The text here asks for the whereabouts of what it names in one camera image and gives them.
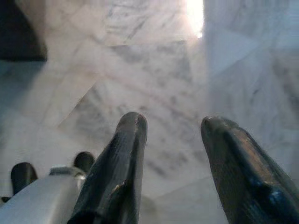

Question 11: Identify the silver right robot leg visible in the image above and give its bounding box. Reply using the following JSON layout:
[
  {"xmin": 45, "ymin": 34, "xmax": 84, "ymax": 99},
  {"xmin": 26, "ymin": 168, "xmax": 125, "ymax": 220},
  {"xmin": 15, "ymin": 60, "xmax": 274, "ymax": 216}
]
[{"xmin": 0, "ymin": 165, "xmax": 86, "ymax": 224}]

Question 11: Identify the black robot foot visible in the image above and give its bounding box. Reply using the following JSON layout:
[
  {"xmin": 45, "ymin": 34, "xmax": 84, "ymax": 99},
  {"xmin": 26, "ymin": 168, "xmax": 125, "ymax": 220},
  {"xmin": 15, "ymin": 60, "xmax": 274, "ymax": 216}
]
[
  {"xmin": 10, "ymin": 162, "xmax": 39, "ymax": 196},
  {"xmin": 74, "ymin": 151, "xmax": 96, "ymax": 174}
]

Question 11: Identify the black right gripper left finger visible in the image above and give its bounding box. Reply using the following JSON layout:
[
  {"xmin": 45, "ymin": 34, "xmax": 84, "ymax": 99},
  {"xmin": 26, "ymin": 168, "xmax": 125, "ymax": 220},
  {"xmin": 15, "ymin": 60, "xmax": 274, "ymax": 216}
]
[{"xmin": 69, "ymin": 111, "xmax": 149, "ymax": 224}]

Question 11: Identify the dark blue-grey fabric sofa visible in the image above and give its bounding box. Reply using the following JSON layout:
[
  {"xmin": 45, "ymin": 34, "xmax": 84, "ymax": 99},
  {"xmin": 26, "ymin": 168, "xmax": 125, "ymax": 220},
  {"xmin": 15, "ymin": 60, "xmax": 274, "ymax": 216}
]
[{"xmin": 0, "ymin": 0, "xmax": 48, "ymax": 63}]

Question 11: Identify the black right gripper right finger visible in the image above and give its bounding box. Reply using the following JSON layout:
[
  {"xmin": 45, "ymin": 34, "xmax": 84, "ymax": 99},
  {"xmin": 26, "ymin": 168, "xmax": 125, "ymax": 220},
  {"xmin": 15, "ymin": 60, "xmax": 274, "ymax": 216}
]
[{"xmin": 200, "ymin": 115, "xmax": 299, "ymax": 224}]

